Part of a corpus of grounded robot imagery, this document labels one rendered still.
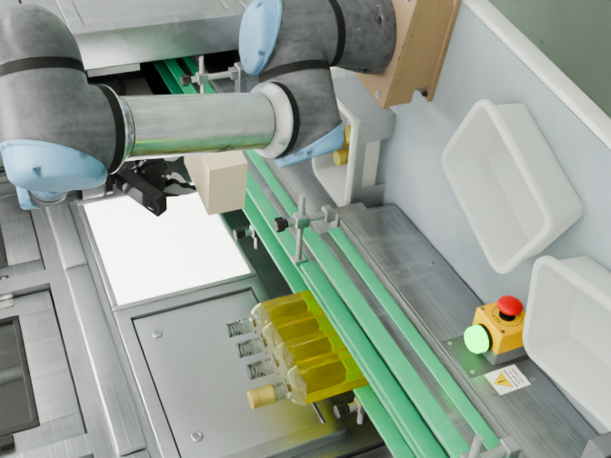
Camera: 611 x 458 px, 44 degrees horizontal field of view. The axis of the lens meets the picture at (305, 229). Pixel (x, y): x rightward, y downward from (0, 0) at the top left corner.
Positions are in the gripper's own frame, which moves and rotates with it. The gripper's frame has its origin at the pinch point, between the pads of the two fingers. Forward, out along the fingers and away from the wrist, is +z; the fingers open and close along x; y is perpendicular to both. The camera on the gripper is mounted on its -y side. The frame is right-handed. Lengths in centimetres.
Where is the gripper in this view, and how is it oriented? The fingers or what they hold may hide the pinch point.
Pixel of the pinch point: (206, 164)
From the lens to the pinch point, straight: 149.2
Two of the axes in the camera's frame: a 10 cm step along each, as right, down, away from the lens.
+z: 9.2, -2.1, 3.4
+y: -3.8, -7.0, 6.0
